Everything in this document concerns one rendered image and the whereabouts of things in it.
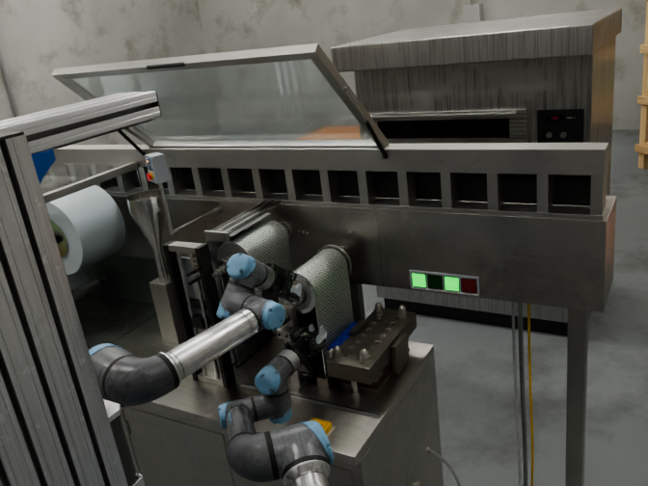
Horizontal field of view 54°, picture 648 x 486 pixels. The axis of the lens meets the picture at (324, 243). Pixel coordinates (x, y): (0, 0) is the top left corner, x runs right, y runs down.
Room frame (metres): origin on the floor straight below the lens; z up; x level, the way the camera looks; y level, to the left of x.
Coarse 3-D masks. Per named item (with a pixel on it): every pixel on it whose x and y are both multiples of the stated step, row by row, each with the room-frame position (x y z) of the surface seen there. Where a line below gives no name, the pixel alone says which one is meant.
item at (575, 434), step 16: (576, 320) 1.90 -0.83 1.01; (576, 336) 1.90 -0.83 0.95; (576, 352) 1.90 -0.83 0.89; (576, 368) 1.90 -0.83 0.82; (576, 384) 1.90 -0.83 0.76; (576, 400) 1.90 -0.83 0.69; (576, 416) 1.90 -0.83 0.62; (576, 432) 1.90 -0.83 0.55; (576, 448) 1.89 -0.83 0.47; (576, 464) 1.89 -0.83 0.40; (576, 480) 1.89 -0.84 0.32
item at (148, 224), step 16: (144, 224) 2.33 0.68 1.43; (160, 224) 2.35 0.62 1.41; (160, 240) 2.37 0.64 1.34; (160, 256) 2.37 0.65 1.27; (160, 272) 2.36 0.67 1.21; (160, 288) 2.34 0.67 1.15; (160, 304) 2.35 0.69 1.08; (160, 320) 2.36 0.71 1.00; (176, 320) 2.34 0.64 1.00; (176, 336) 2.32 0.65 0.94
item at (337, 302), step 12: (348, 288) 2.07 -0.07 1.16; (324, 300) 1.93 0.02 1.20; (336, 300) 1.99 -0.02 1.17; (348, 300) 2.06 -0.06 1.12; (324, 312) 1.92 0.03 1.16; (336, 312) 1.98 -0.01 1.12; (348, 312) 2.05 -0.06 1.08; (324, 324) 1.91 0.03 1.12; (336, 324) 1.97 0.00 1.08; (348, 324) 2.05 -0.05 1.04; (336, 336) 1.96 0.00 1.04; (324, 348) 1.89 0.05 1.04
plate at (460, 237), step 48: (192, 240) 2.58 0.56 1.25; (336, 240) 2.20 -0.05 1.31; (384, 240) 2.09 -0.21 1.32; (432, 240) 2.00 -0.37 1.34; (480, 240) 1.91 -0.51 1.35; (528, 240) 1.83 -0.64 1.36; (576, 240) 1.75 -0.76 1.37; (480, 288) 1.91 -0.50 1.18; (528, 288) 1.83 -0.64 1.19; (576, 288) 1.75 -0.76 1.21
